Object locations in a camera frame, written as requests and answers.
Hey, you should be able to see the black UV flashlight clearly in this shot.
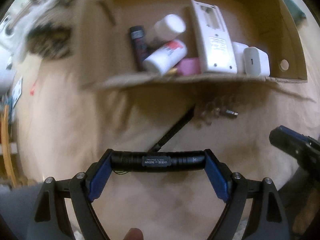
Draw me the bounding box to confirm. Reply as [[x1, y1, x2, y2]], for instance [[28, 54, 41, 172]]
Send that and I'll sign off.
[[110, 151, 207, 173]]

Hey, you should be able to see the person's hand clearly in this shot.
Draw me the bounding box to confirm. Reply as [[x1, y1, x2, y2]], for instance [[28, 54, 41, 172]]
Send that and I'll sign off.
[[123, 228, 144, 240]]

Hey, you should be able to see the metal audio plug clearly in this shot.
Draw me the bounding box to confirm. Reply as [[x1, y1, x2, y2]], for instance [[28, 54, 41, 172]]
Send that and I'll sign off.
[[217, 108, 238, 119]]

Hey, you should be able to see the white power adapter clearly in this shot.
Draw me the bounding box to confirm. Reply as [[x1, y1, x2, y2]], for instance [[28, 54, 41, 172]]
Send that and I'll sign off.
[[243, 47, 270, 76]]

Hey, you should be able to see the white remote control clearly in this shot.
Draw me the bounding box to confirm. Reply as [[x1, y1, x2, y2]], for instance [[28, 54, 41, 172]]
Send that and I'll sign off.
[[191, 0, 238, 74]]

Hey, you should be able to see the pink small object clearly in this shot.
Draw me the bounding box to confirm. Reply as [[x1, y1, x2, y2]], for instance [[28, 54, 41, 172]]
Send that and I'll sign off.
[[176, 57, 201, 76]]

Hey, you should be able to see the brown cardboard box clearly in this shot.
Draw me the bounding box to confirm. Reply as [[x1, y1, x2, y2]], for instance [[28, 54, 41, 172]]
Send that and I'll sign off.
[[74, 0, 308, 89]]

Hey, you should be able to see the white bottle red label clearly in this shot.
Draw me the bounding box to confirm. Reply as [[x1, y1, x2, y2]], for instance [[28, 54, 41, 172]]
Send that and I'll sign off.
[[142, 39, 188, 75]]

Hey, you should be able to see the leopard pattern shaggy blanket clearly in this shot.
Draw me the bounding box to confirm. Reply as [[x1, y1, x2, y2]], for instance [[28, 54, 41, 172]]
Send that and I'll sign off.
[[12, 0, 77, 62]]

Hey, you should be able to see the black cylindrical tube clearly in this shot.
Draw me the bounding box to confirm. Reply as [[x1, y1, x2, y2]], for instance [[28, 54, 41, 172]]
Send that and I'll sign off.
[[129, 25, 149, 72]]

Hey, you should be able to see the small white pill bottle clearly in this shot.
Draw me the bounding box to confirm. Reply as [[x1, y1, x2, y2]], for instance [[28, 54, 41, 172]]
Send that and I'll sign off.
[[154, 14, 186, 41]]

